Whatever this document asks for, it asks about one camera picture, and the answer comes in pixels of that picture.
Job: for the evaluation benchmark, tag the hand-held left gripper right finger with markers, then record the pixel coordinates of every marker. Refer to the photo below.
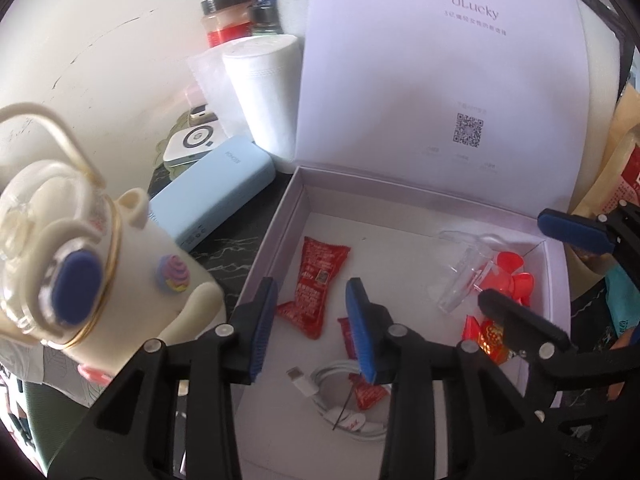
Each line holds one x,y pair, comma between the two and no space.
362,335

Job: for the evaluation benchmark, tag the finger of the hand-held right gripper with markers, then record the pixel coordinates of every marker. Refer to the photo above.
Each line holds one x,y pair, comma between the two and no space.
575,230
525,325

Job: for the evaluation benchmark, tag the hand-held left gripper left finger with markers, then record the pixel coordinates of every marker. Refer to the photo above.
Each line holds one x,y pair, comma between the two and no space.
265,330

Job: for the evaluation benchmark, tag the red yellow candy packet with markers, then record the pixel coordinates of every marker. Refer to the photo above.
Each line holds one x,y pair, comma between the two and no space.
482,335

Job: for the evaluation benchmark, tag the dark red foil packet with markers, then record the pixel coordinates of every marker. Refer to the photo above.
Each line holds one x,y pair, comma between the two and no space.
372,395

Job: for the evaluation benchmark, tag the clear plastic toy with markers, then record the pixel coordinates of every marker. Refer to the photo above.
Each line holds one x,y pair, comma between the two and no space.
462,275

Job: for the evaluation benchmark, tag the white gift box with lid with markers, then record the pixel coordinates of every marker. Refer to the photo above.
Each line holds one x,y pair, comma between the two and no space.
400,110

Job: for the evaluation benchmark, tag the red plastic flower toy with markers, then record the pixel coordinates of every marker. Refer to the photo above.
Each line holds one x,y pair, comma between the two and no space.
512,270

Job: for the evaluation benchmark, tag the kraft snack pouch red label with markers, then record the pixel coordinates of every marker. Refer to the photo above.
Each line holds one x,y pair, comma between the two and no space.
620,185

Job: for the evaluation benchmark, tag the long red sauce packet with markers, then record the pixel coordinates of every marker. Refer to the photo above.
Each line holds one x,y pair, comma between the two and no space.
315,280

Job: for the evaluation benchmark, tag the light blue plastic bag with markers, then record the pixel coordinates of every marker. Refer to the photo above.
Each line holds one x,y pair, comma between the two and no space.
622,305

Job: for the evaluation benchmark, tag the plain kraft pouch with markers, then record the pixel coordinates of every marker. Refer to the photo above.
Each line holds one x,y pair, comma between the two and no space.
625,110

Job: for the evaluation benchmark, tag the cream cartoon water bottle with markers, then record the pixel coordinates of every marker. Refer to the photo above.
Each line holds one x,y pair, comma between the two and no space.
140,280

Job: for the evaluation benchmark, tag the light blue power bank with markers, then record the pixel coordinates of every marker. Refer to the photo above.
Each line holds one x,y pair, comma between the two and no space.
215,195

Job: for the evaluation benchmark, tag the white round charger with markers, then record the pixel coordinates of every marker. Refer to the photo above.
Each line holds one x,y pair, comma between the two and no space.
192,145

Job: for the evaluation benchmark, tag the grey leaf pattern pillow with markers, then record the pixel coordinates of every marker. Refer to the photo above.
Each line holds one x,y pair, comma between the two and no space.
55,367

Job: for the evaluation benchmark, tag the black pouch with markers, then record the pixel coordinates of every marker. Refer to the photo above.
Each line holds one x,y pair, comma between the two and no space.
607,15

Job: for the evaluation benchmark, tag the small white device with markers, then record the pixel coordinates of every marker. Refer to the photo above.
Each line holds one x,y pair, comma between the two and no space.
200,115

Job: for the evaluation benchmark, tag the white paper roll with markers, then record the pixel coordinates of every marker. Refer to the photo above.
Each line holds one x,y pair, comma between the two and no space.
265,100

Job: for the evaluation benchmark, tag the green chair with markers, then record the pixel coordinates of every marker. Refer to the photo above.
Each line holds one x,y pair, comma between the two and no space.
50,425

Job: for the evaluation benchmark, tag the red label glass jar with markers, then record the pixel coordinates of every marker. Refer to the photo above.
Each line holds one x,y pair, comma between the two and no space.
227,25

